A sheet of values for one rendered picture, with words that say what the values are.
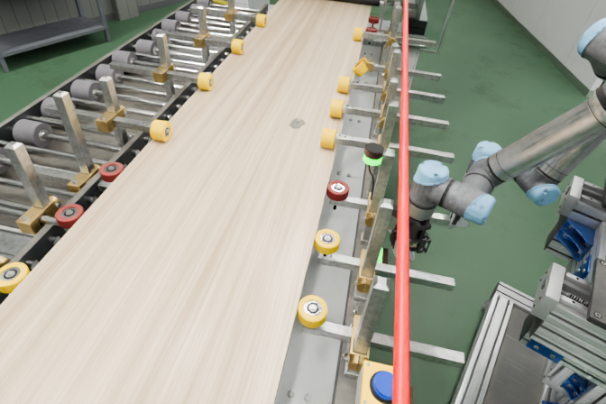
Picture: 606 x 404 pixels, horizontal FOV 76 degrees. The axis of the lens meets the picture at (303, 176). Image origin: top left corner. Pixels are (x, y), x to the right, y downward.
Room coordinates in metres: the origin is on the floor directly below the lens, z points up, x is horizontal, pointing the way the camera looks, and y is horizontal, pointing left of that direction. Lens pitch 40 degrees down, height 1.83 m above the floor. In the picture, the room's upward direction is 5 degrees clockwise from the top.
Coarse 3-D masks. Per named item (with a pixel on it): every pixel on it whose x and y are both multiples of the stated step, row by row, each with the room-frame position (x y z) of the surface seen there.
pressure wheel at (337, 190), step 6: (336, 180) 1.10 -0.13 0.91; (330, 186) 1.07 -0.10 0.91; (336, 186) 1.07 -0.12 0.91; (342, 186) 1.08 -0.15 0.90; (330, 192) 1.04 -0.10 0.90; (336, 192) 1.04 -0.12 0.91; (342, 192) 1.04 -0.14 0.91; (348, 192) 1.06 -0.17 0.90; (330, 198) 1.04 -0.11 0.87; (336, 198) 1.03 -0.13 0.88; (342, 198) 1.03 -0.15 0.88
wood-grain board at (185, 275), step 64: (256, 64) 2.05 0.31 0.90; (320, 64) 2.13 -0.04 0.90; (192, 128) 1.37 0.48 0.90; (256, 128) 1.41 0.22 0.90; (320, 128) 1.46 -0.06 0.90; (128, 192) 0.95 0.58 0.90; (192, 192) 0.98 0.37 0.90; (256, 192) 1.01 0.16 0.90; (320, 192) 1.04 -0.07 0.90; (64, 256) 0.67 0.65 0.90; (128, 256) 0.69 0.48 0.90; (192, 256) 0.71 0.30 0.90; (256, 256) 0.73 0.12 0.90; (0, 320) 0.47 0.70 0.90; (64, 320) 0.48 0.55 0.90; (128, 320) 0.50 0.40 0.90; (192, 320) 0.51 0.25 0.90; (256, 320) 0.53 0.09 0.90; (0, 384) 0.33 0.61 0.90; (64, 384) 0.34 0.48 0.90; (128, 384) 0.35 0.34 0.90; (192, 384) 0.36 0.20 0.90; (256, 384) 0.37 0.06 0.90
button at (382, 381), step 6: (378, 372) 0.27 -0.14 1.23; (384, 372) 0.27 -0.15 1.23; (390, 372) 0.27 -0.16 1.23; (378, 378) 0.26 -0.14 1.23; (384, 378) 0.26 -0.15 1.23; (390, 378) 0.27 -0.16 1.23; (372, 384) 0.26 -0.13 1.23; (378, 384) 0.25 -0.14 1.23; (384, 384) 0.26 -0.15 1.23; (390, 384) 0.26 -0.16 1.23; (378, 390) 0.25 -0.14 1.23; (384, 390) 0.25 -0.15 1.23; (390, 390) 0.25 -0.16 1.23; (378, 396) 0.24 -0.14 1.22; (384, 396) 0.24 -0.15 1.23; (390, 396) 0.24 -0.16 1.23
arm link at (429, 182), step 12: (420, 168) 0.76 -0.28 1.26; (432, 168) 0.76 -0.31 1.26; (444, 168) 0.76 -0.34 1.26; (420, 180) 0.74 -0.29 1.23; (432, 180) 0.73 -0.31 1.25; (444, 180) 0.73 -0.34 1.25; (420, 192) 0.73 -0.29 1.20; (432, 192) 0.72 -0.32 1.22; (420, 204) 0.73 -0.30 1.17; (432, 204) 0.73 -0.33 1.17
